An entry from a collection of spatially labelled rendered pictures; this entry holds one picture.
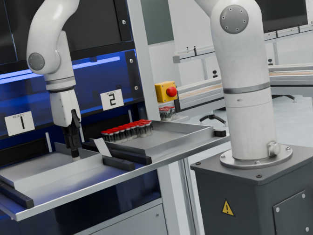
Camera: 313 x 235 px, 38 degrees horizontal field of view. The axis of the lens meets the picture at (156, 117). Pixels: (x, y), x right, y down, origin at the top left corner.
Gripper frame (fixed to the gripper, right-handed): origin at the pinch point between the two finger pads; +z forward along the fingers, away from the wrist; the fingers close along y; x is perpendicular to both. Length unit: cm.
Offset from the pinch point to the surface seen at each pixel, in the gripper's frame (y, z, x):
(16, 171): -16.8, 7.9, -13.1
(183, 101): -31, 4, 66
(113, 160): 11.5, 6.0, 5.9
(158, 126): -12.8, 6.5, 39.0
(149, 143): 0.8, 7.8, 25.5
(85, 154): -4.0, 5.9, 5.0
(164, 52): -481, 9, 389
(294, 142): -153, 96, 282
